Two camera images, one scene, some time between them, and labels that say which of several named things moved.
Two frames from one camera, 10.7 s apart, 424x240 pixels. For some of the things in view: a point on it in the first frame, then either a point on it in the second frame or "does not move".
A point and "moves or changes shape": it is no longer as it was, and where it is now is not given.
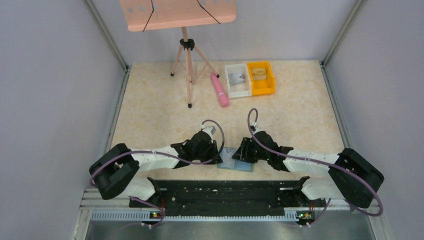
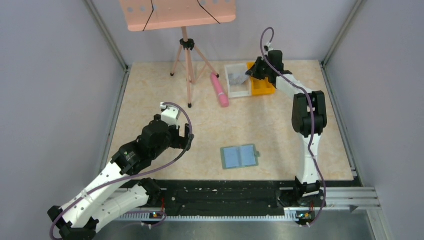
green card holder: x=228 y=163 moves or changes shape
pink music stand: x=144 y=15 does not move
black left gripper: x=214 y=151 -> x=182 y=141
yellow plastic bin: x=263 y=87 does not move
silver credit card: x=226 y=155 -> x=235 y=79
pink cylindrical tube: x=223 y=97 does not move
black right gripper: x=245 y=149 -> x=259 y=68
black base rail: x=228 y=198 does not move
